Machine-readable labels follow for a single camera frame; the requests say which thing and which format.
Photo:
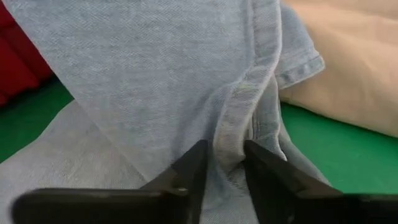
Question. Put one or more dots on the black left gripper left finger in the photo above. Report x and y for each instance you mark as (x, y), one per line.
(192, 174)

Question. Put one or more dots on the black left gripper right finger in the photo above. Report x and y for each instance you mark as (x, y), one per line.
(270, 186)

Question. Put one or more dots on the light blue denim jeans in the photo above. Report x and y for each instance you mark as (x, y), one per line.
(155, 62)

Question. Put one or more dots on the red plastic laundry bin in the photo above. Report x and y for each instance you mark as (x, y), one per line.
(15, 62)

